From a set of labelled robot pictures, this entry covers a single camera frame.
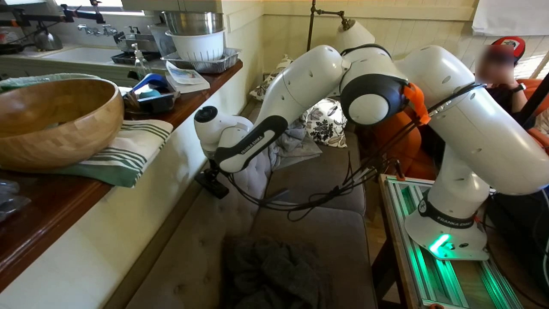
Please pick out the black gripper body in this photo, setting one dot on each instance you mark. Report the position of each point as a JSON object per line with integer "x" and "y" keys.
{"x": 215, "y": 181}

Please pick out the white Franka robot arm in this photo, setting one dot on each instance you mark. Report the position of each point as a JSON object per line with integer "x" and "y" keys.
{"x": 486, "y": 131}

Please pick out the brown tufted sofa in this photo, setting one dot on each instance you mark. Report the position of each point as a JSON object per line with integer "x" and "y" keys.
{"x": 319, "y": 229}

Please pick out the light grey fleece blanket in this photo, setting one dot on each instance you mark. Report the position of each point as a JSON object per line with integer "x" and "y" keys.
{"x": 292, "y": 149}

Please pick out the green striped white towel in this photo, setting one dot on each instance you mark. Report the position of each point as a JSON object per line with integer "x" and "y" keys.
{"x": 126, "y": 155}

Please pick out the white folded paper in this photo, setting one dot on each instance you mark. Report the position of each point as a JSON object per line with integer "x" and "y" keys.
{"x": 186, "y": 80}

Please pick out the beige floral pillow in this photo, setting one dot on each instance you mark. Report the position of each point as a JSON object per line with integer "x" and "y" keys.
{"x": 266, "y": 87}

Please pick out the black tray with blue lid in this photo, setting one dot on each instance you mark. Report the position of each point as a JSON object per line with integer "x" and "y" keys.
{"x": 151, "y": 92}

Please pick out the dark grey crumpled blanket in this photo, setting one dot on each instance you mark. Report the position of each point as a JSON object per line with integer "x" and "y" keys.
{"x": 275, "y": 276}

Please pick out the white floral pillow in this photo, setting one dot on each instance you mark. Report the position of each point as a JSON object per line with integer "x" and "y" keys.
{"x": 325, "y": 123}

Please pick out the stainless steel pot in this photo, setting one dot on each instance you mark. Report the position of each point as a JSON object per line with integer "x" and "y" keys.
{"x": 194, "y": 22}

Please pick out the chrome kitchen faucet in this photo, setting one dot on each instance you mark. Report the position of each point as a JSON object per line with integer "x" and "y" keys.
{"x": 132, "y": 40}

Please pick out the dark wooden counter top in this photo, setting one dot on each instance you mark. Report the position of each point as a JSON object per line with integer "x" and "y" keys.
{"x": 52, "y": 207}

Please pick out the floor lamp with white shade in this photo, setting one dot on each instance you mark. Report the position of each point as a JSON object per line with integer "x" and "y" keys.
{"x": 354, "y": 35}

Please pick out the black bag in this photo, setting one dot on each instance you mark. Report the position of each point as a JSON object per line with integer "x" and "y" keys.
{"x": 520, "y": 241}

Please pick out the person with red cap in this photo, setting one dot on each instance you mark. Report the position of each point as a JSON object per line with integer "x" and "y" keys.
{"x": 508, "y": 46}

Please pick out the white window blind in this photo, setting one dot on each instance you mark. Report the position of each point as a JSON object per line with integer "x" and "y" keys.
{"x": 508, "y": 18}

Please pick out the aluminium frame robot table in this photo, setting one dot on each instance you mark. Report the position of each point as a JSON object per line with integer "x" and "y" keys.
{"x": 434, "y": 281}

